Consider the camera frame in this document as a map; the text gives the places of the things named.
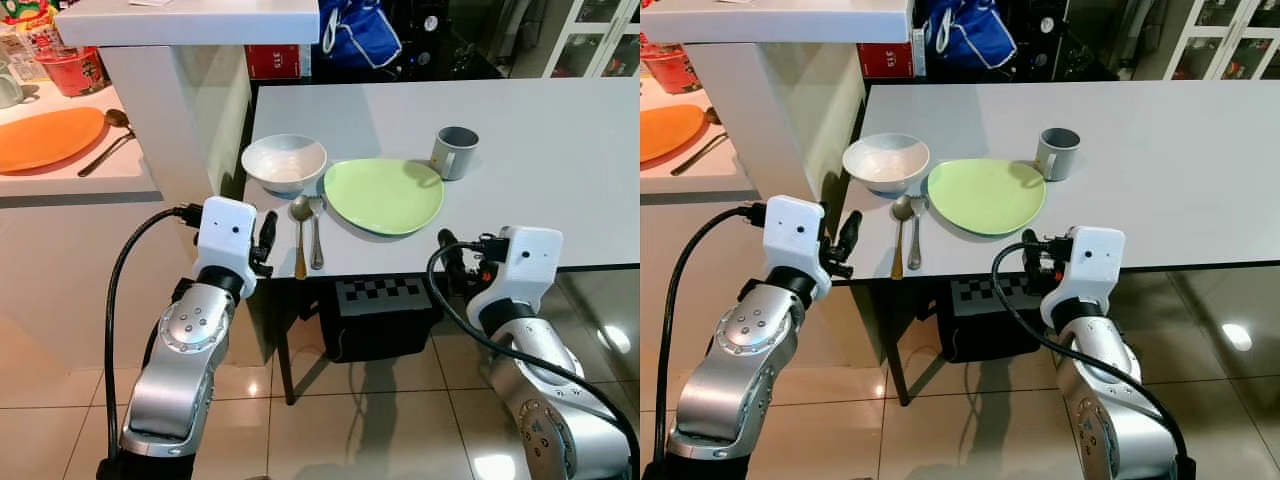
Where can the dark long spoon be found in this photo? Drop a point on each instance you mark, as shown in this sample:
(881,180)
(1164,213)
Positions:
(105,152)
(698,155)

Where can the red cardboard box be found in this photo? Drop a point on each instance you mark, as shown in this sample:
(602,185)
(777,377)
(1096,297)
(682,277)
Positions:
(272,62)
(885,60)

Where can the blue bag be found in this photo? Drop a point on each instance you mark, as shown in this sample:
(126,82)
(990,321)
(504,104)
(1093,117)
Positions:
(360,35)
(968,35)

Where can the grey mug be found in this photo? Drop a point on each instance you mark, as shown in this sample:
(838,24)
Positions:
(1058,155)
(455,155)

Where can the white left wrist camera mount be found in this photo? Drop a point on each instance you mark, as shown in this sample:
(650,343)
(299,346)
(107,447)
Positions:
(226,235)
(795,235)

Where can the colourful snack package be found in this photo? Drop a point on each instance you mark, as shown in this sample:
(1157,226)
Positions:
(25,22)

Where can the black box with checker pattern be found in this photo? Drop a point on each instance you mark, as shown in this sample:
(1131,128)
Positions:
(375,325)
(985,325)

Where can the white ceramic bowl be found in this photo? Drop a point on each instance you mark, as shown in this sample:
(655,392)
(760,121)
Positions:
(283,160)
(885,160)

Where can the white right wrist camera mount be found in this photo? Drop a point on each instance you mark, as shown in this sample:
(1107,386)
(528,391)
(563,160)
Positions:
(530,260)
(1095,265)

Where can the white bar counter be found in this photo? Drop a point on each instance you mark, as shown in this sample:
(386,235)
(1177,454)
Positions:
(190,20)
(780,20)

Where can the light green plate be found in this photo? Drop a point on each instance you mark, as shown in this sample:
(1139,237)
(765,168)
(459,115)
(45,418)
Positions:
(383,195)
(985,195)

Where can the red printed bucket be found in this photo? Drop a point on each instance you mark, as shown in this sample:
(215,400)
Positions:
(668,70)
(72,72)

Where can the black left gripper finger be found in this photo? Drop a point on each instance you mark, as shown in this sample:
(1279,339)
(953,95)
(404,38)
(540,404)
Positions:
(850,232)
(268,230)

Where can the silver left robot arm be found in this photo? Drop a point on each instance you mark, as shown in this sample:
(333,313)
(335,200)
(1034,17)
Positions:
(180,345)
(735,345)

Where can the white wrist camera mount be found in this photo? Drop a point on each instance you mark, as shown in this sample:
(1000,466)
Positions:
(795,235)
(226,235)
(1095,265)
(530,260)

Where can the orange plate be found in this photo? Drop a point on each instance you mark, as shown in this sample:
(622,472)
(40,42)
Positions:
(45,138)
(668,132)

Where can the black appliance with dial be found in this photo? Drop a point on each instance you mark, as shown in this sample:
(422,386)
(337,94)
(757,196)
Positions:
(440,30)
(1060,30)

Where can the white glass door cabinet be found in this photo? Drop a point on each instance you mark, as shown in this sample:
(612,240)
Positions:
(600,40)
(1230,40)

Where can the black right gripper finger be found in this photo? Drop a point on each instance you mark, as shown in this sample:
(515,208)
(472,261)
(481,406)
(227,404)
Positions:
(1031,248)
(448,248)

